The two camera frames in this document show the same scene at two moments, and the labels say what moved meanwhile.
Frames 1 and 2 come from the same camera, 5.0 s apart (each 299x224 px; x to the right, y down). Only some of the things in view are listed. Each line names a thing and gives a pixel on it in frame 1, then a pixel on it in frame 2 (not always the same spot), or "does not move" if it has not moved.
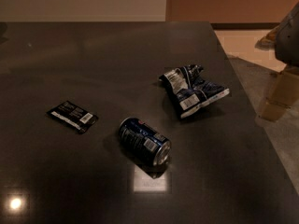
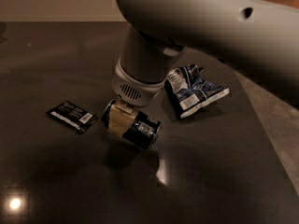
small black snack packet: (73, 116) does not move
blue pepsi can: (144, 141) -> (143, 132)
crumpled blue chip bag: (189, 91) does not move
